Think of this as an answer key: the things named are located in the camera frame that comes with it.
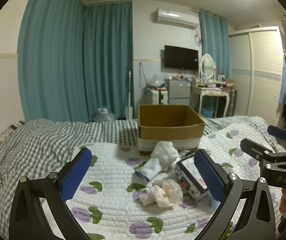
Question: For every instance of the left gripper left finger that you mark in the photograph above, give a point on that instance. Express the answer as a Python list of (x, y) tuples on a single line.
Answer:
[(27, 217)]

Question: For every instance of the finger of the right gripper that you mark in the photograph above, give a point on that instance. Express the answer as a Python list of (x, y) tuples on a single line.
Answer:
[(277, 132), (262, 154)]

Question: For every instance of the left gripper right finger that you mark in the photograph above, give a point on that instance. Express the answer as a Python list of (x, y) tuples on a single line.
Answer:
[(257, 219)]

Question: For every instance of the packaged item with label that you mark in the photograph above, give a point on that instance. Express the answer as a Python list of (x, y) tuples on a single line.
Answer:
[(190, 178)]

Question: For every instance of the white sock blue trim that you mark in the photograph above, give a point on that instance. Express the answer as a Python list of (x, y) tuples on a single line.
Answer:
[(164, 156)]

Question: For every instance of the cream lace sock bundle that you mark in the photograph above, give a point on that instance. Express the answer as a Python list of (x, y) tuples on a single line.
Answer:
[(165, 193)]

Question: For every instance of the dark striped suitcase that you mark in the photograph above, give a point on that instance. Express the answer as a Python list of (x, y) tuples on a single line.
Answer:
[(232, 103)]

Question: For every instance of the blue laundry basket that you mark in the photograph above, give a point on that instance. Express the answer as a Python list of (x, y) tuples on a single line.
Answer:
[(207, 112)]

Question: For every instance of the grey checked bed sheet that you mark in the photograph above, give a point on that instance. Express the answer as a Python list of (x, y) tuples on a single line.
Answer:
[(20, 155)]

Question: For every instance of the white floral quilt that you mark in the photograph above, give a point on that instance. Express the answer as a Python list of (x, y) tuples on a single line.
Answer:
[(158, 179)]

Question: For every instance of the white sliding wardrobe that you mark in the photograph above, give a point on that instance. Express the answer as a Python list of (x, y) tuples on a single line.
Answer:
[(257, 70)]

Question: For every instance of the white dressing table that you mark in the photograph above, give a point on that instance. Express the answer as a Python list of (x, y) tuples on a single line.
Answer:
[(197, 94)]

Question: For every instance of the brown cardboard box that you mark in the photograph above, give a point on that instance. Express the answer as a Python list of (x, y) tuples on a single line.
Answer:
[(178, 124)]

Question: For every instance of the grey mini fridge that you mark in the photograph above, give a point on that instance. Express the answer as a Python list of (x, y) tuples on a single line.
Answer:
[(178, 92)]

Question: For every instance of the white oval vanity mirror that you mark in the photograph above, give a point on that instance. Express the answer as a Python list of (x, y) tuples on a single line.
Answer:
[(206, 67)]

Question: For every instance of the clear plastic bag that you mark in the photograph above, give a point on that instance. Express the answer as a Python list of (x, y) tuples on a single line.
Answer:
[(158, 80)]

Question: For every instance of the small teal curtain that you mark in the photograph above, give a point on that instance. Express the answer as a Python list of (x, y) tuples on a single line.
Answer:
[(215, 41)]

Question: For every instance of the clear water jug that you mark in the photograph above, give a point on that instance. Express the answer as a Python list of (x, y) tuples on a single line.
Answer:
[(104, 115)]

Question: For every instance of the white air conditioner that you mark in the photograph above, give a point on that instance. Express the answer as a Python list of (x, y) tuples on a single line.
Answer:
[(176, 18)]

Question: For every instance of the large teal curtain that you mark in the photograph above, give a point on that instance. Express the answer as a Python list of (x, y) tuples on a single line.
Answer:
[(74, 59)]

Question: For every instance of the black wall television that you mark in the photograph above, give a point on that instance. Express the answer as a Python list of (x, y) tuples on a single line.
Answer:
[(180, 58)]

